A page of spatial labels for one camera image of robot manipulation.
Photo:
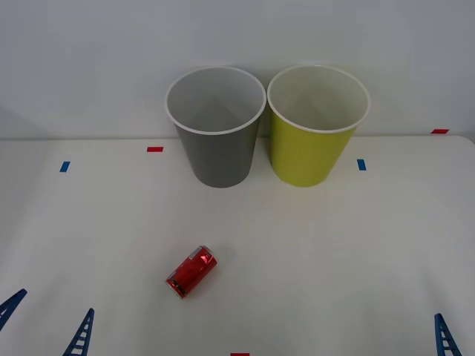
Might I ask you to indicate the red drink can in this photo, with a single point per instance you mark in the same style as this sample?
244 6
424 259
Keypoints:
191 272

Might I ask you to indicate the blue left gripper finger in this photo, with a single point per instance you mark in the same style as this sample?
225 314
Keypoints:
13 302
82 337

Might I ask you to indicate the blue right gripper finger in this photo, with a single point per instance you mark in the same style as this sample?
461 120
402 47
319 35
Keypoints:
446 339

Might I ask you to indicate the yellow-green plastic bin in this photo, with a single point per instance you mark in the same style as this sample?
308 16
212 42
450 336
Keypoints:
308 155

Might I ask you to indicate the grey plastic bin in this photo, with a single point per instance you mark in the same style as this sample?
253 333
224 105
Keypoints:
219 159

